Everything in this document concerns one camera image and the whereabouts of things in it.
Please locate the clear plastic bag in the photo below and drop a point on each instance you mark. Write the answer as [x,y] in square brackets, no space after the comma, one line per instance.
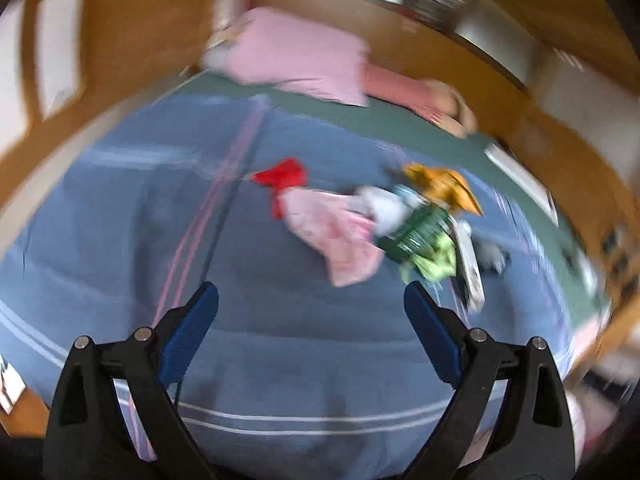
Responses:
[385,207]

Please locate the red crumpled wrapper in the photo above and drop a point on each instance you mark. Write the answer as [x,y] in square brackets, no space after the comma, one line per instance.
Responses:
[285,175]

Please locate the wooden bunk bed frame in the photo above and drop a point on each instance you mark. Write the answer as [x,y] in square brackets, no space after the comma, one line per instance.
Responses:
[125,25]

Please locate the yellow snack bag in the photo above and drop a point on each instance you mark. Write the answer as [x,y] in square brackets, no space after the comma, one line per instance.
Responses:
[440,185]

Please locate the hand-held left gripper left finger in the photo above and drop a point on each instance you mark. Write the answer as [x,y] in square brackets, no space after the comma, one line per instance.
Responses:
[192,325]

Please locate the dark teal crumpled wrapper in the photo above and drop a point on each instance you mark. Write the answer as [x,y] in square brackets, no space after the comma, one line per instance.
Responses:
[492,255]

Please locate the pink pillow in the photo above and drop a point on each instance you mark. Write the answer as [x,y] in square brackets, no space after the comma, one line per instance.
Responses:
[300,55]

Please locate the white flat board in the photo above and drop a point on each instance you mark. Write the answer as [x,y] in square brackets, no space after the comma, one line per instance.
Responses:
[520,180]

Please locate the blue striped bedsheet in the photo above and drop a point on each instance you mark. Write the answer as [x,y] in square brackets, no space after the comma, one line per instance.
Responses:
[125,240]

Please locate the light green wrapper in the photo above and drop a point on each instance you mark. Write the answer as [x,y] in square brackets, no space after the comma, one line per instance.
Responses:
[435,260]

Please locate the green bed mat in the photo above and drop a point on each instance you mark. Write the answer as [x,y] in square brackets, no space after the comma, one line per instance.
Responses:
[400,130]

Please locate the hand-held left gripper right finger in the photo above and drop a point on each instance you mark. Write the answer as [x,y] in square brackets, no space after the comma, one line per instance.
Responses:
[432,330]

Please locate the printed paper package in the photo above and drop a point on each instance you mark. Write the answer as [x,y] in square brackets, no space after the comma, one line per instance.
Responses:
[10,385]

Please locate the green wet wipe packet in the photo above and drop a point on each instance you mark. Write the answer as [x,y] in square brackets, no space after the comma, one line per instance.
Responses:
[415,232]

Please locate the long white carton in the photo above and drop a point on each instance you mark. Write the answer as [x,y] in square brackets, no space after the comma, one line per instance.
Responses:
[470,260]

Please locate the pink tissue packet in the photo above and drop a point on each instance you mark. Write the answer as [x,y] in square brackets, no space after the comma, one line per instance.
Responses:
[330,235]

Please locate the striped plush doll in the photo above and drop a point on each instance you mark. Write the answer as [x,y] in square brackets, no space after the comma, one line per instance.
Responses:
[400,90]

